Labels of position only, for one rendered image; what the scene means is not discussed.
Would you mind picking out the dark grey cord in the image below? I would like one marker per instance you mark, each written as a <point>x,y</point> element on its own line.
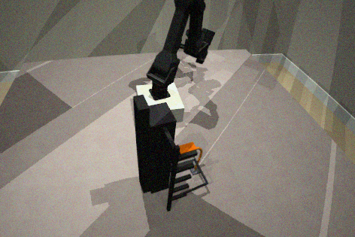
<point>188,161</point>

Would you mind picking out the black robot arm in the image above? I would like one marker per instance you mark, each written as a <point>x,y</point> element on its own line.
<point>164,67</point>

